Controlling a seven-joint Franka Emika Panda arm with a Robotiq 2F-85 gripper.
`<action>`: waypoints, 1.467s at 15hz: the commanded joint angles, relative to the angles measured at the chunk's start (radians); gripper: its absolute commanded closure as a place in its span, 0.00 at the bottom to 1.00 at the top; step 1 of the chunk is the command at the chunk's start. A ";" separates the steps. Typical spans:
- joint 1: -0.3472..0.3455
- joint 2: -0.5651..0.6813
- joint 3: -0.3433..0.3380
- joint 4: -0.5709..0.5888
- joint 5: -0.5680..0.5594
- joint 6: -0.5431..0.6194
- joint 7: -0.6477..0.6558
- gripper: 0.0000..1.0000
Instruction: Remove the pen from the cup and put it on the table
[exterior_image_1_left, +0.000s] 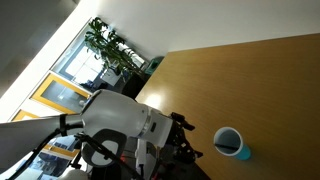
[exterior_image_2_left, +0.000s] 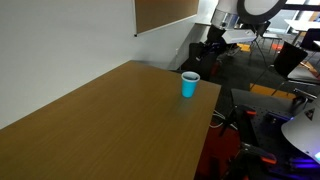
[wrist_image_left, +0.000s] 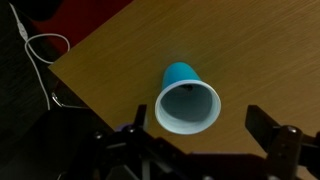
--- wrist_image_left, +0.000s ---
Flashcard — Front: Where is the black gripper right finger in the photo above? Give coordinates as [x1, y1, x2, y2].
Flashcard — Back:
[244, 104, 320, 180]

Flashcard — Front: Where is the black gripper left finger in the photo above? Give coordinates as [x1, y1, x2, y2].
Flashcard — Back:
[63, 104, 188, 180]

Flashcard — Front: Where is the blue paper cup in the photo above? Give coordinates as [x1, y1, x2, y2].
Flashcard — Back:
[154, 61, 222, 136]

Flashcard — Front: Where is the small metal hook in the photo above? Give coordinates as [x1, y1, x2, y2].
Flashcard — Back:
[50, 92, 88, 110]

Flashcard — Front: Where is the red object beside table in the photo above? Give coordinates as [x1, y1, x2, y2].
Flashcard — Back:
[32, 0, 135, 65]

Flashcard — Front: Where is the white cable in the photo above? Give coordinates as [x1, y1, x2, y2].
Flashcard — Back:
[8, 2, 72, 111]

